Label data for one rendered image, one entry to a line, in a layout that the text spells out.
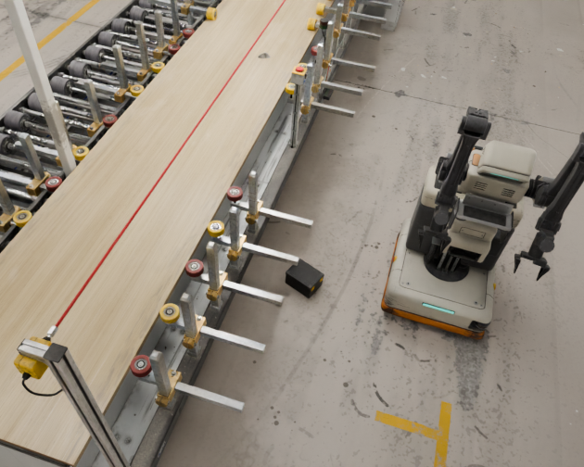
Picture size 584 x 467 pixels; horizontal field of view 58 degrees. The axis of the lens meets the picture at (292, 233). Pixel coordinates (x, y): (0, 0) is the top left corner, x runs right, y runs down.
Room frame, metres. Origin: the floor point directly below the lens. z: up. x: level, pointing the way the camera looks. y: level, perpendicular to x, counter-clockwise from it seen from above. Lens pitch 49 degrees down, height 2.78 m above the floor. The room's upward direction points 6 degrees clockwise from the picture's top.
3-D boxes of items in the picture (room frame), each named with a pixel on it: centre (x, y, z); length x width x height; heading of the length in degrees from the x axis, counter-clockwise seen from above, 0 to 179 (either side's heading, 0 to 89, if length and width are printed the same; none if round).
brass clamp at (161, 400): (0.86, 0.42, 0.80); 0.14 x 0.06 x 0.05; 167
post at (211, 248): (1.33, 0.32, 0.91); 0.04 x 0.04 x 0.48; 77
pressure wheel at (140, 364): (0.90, 0.53, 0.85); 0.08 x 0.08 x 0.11
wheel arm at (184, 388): (0.86, 0.33, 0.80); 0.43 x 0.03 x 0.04; 77
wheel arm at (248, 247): (1.59, 0.17, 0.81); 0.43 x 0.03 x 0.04; 77
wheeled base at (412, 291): (2.06, -0.97, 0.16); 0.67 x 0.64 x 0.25; 167
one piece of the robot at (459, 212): (1.78, -0.90, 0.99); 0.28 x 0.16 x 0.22; 77
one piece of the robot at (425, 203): (2.15, -0.99, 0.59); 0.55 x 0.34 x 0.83; 77
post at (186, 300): (1.08, 0.37, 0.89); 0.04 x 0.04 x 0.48; 77
